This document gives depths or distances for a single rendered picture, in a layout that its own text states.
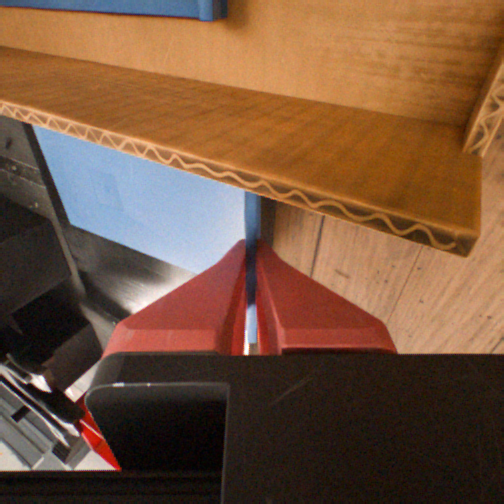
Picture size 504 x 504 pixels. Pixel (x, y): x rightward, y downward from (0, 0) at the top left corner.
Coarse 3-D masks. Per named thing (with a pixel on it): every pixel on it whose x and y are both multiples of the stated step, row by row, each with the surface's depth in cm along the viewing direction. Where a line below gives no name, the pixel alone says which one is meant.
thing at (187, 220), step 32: (64, 160) 18; (96, 160) 16; (128, 160) 15; (64, 192) 20; (128, 192) 16; (160, 192) 15; (192, 192) 14; (224, 192) 13; (96, 224) 20; (128, 224) 18; (160, 224) 17; (192, 224) 15; (224, 224) 14; (256, 224) 10; (160, 256) 18; (192, 256) 17; (256, 288) 12; (256, 320) 13
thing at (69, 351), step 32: (0, 224) 27; (32, 224) 27; (0, 256) 25; (32, 256) 28; (64, 256) 30; (0, 288) 26; (32, 288) 29; (0, 320) 27; (32, 320) 36; (64, 320) 36; (64, 352) 34; (96, 352) 39; (64, 384) 36
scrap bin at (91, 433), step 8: (80, 400) 40; (88, 416) 38; (88, 424) 38; (88, 432) 43; (96, 432) 37; (88, 440) 44; (96, 440) 46; (104, 440) 37; (96, 448) 46; (104, 448) 46; (104, 456) 45; (112, 456) 45; (112, 464) 45
